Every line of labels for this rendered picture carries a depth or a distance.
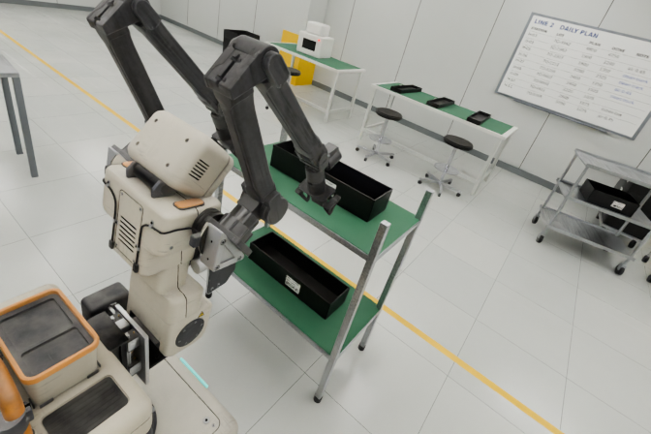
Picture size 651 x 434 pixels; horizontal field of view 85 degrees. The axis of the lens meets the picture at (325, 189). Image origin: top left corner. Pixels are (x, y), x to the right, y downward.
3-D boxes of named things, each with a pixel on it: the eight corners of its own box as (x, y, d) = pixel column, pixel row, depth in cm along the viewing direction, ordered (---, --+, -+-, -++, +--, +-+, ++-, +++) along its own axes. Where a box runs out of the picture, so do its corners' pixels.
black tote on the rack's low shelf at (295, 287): (247, 257, 201) (250, 241, 196) (269, 245, 214) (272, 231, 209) (325, 320, 176) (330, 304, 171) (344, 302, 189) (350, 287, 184)
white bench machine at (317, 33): (308, 50, 584) (314, 20, 562) (330, 58, 568) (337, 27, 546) (294, 50, 555) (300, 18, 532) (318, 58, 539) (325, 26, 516)
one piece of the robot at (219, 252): (212, 273, 84) (222, 233, 79) (199, 262, 86) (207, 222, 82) (243, 259, 92) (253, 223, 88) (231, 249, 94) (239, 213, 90)
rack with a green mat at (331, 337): (259, 263, 250) (287, 114, 196) (365, 348, 209) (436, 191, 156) (203, 295, 215) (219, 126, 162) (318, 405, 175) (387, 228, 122)
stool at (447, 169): (417, 172, 455) (436, 128, 425) (457, 186, 449) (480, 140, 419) (416, 190, 411) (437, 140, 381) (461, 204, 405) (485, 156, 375)
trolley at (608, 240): (530, 219, 413) (578, 141, 365) (614, 252, 392) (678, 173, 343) (535, 242, 368) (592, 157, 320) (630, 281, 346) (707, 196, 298)
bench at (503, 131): (380, 131, 568) (396, 81, 529) (489, 181, 488) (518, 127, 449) (355, 139, 511) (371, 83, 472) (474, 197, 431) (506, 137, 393)
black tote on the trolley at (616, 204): (585, 201, 346) (594, 189, 339) (578, 189, 371) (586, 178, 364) (631, 217, 336) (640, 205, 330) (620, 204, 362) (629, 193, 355)
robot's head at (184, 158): (168, 187, 79) (208, 134, 82) (117, 149, 88) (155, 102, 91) (204, 207, 92) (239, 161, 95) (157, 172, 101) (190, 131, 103)
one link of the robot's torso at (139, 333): (130, 396, 108) (127, 345, 96) (84, 338, 120) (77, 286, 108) (203, 343, 129) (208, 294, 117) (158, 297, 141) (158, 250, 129)
